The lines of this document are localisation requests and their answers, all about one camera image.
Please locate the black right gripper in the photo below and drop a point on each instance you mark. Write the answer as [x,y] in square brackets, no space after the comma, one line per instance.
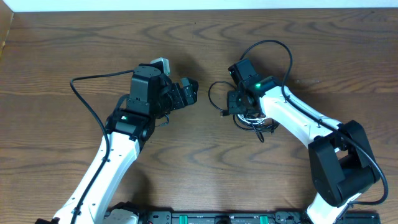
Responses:
[232,107]

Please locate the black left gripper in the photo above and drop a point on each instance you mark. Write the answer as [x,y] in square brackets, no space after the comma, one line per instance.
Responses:
[176,90]

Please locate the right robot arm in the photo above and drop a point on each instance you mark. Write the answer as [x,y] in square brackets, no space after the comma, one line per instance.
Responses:
[341,160]

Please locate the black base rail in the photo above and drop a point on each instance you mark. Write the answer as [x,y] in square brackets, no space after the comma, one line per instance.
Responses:
[217,217]

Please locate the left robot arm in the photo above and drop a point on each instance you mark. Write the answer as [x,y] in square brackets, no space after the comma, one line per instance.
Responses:
[153,95]

